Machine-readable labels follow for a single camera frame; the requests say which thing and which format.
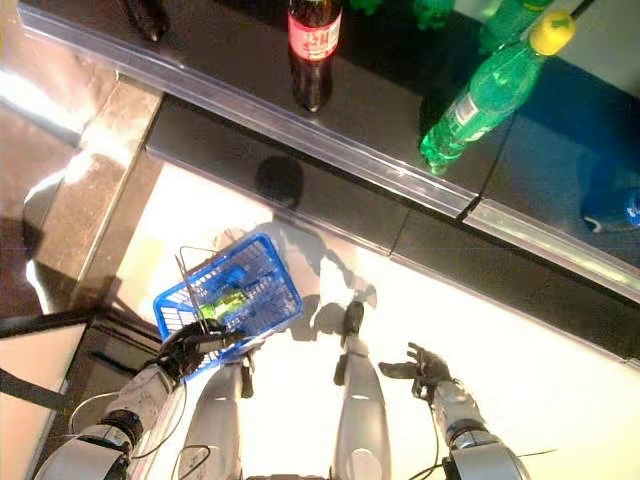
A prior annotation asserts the robot right hand black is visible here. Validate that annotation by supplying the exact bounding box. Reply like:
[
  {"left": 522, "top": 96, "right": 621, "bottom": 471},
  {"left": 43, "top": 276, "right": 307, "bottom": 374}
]
[{"left": 378, "top": 342, "right": 454, "bottom": 401}]

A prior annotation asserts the robot left hand black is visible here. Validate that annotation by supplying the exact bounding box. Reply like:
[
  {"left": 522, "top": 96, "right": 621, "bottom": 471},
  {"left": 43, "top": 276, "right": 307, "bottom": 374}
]
[{"left": 159, "top": 319, "right": 246, "bottom": 384}]

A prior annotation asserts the blue plastic shopping basket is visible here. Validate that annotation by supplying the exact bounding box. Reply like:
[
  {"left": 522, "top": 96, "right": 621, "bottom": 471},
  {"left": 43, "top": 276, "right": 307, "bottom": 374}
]
[{"left": 152, "top": 232, "right": 304, "bottom": 384}]

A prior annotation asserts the white panel board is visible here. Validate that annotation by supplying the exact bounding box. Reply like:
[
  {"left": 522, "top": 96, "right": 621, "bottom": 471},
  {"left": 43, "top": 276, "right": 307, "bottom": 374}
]
[{"left": 0, "top": 324, "right": 89, "bottom": 480}]

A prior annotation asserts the dark granite plinth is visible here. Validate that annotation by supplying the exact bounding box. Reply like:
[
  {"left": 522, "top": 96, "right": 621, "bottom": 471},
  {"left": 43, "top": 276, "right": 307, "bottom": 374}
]
[{"left": 22, "top": 74, "right": 166, "bottom": 311}]

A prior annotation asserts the small Pepsi bottle blue cap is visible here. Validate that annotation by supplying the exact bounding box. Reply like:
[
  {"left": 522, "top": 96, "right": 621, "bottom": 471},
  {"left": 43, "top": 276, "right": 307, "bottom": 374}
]
[{"left": 579, "top": 184, "right": 640, "bottom": 234}]

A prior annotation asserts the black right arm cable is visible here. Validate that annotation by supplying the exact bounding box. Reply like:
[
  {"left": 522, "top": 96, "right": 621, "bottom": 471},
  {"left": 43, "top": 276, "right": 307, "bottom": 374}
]
[{"left": 414, "top": 399, "right": 556, "bottom": 480}]

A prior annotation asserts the dark perforated upright post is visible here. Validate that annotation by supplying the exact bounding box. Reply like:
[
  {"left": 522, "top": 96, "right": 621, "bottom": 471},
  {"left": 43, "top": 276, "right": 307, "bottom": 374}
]
[{"left": 0, "top": 307, "right": 109, "bottom": 411}]

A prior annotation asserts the black shelf with clear rail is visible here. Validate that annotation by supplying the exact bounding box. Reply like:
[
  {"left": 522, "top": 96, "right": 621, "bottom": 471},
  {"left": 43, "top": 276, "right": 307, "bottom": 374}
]
[
  {"left": 144, "top": 99, "right": 640, "bottom": 371},
  {"left": 17, "top": 0, "right": 640, "bottom": 301}
]

